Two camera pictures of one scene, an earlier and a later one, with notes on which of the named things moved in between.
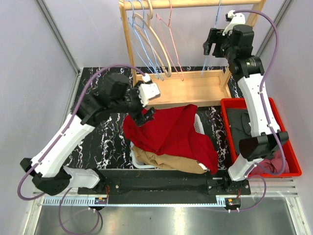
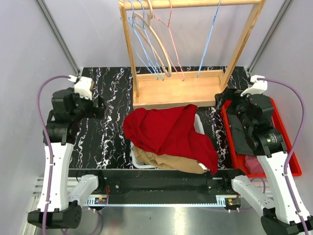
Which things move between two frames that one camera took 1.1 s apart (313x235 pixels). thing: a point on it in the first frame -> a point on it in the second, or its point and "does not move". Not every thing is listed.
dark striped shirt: [239, 120] does not move
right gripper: [215, 36] -> [231, 94]
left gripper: [138, 116] -> [96, 112]
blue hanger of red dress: [218, 10] -> [198, 72]
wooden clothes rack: [178, 87] does not move
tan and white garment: [169, 162] does not move
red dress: [173, 130] does not move
